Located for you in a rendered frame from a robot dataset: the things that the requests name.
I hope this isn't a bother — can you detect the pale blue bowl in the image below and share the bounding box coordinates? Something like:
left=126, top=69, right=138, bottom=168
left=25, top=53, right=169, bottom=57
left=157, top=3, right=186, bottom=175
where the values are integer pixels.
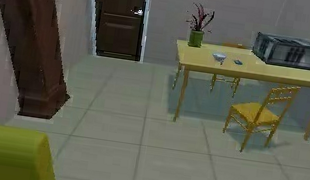
left=210, top=51, right=228, bottom=66

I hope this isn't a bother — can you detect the yellow wooden chair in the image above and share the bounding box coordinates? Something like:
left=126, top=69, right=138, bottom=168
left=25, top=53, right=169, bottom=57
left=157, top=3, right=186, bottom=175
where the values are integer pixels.
left=219, top=76, right=302, bottom=160
left=208, top=40, right=248, bottom=100

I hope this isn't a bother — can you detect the red plant in green pot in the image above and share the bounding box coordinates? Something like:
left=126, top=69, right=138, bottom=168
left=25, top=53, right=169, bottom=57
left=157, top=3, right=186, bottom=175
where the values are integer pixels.
left=182, top=2, right=217, bottom=50

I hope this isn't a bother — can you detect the dark brown room door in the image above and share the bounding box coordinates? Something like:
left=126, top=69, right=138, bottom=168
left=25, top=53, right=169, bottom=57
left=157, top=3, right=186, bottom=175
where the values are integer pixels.
left=83, top=0, right=149, bottom=63

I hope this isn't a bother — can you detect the yellow wooden table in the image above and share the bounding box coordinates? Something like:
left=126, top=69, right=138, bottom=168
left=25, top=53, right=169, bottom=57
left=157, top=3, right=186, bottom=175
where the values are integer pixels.
left=165, top=39, right=310, bottom=142

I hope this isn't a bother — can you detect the brown grandfather clock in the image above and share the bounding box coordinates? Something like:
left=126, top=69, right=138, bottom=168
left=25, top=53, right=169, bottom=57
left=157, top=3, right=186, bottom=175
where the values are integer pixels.
left=0, top=0, right=85, bottom=123

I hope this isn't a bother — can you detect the grey toaster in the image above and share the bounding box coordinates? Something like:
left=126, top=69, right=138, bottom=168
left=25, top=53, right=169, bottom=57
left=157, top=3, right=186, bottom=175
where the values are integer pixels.
left=250, top=31, right=310, bottom=71

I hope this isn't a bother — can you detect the white door handle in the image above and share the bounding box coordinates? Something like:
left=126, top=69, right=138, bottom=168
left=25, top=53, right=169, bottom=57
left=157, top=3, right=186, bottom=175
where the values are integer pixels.
left=132, top=7, right=145, bottom=18

